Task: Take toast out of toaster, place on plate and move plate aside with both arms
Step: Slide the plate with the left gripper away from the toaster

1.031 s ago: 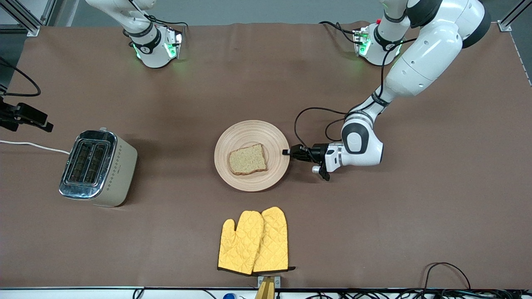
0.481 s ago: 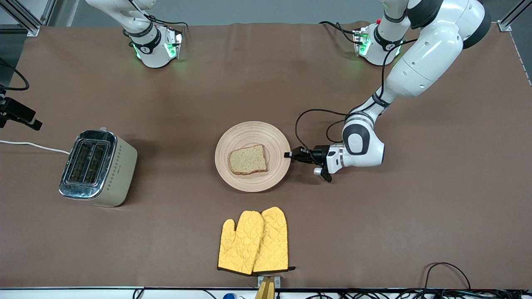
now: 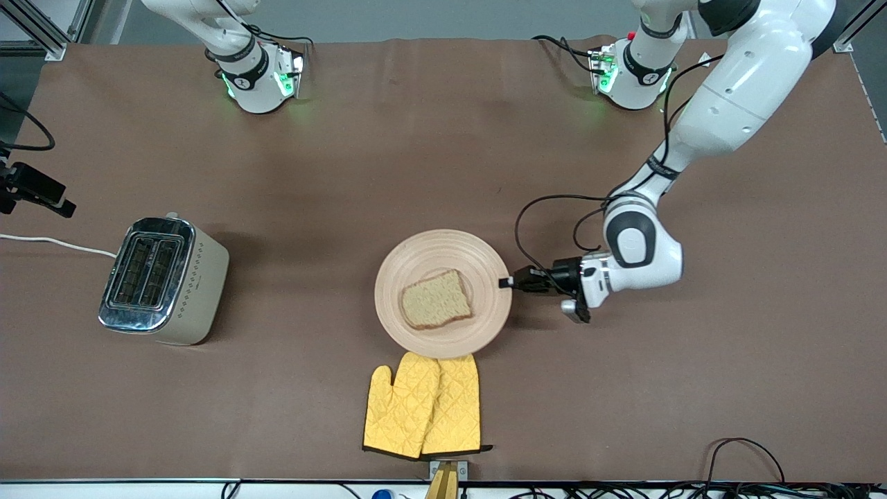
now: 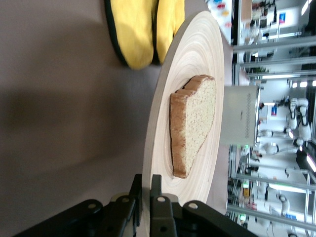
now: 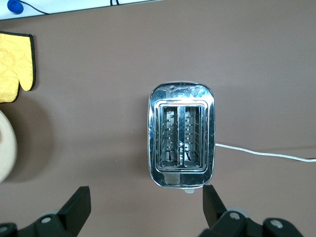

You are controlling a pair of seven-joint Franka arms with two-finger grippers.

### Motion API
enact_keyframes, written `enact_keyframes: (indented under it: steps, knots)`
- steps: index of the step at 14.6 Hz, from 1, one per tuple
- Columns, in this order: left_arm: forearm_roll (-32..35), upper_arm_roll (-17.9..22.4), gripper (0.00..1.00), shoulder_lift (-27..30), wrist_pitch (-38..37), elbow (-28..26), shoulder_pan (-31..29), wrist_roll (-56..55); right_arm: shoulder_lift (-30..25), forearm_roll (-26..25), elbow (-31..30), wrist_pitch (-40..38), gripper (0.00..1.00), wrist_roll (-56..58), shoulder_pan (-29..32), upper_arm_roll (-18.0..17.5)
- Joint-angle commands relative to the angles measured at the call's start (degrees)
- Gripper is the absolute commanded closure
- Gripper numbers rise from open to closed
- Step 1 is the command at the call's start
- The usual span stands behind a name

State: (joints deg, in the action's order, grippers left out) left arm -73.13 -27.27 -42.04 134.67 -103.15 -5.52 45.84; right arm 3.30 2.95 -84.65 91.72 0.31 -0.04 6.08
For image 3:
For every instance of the round wooden plate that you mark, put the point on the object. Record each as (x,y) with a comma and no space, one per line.
(443,249)

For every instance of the yellow quilted oven mitt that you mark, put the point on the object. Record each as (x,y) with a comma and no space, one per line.
(398,416)
(457,409)

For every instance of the chrome and cream toaster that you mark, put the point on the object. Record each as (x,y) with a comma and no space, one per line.
(149,277)

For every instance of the grey metal bracket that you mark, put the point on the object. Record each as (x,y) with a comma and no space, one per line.
(463,470)

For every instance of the toast slice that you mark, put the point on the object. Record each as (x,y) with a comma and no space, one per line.
(436,299)

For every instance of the blue round object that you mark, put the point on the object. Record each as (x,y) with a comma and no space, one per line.
(381,495)

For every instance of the brown table cover sheet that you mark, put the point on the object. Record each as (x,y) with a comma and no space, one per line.
(346,173)

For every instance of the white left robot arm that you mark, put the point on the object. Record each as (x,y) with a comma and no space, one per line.
(748,83)

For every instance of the aluminium frame profile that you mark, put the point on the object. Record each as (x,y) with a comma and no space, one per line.
(41,31)
(849,38)

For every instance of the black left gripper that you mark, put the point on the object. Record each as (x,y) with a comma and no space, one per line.
(566,273)

